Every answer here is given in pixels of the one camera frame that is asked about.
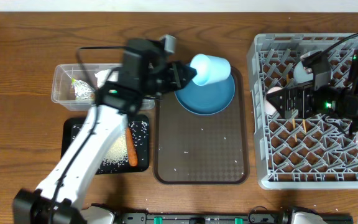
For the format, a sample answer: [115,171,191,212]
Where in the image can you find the pile of white rice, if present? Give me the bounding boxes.
[102,135,128,166]

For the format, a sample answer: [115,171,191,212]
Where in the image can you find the wooden chopstick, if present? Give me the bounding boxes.
[302,119,307,134]

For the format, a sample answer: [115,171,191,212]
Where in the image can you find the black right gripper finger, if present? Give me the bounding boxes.
[267,89,285,105]
[267,102,285,117]

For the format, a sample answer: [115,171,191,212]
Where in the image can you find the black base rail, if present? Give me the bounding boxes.
[82,203,354,224]

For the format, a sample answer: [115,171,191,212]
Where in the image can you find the wooden chopstick diagonal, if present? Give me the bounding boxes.
[292,119,298,142]

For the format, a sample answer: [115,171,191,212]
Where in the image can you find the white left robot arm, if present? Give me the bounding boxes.
[12,35,196,223]

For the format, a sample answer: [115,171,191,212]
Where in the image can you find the black waste tray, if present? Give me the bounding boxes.
[61,114,149,175]

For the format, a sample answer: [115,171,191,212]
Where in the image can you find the brown serving tray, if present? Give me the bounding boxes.
[154,68,249,184]

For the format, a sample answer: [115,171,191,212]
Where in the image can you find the clear plastic waste bin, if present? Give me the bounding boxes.
[50,63,155,111]

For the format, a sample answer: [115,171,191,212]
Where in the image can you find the grey dishwasher rack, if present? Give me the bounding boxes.
[247,34,358,190]

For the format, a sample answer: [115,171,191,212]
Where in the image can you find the orange carrot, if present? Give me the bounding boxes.
[126,127,138,167]

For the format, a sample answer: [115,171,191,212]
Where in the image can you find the light blue bowl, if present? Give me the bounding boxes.
[293,62,313,84]

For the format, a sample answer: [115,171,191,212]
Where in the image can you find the pink plastic cup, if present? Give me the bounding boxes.
[264,86,283,114]

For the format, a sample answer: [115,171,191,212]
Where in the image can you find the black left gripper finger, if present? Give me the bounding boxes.
[163,70,182,93]
[171,61,197,89]

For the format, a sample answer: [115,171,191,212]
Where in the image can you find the light blue plastic cup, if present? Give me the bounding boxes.
[190,54,231,86]

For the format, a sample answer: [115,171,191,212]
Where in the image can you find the crumpled white tissue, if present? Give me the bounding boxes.
[94,69,119,88]

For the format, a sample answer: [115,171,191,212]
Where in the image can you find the dark blue plate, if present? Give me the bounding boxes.
[175,74,236,116]

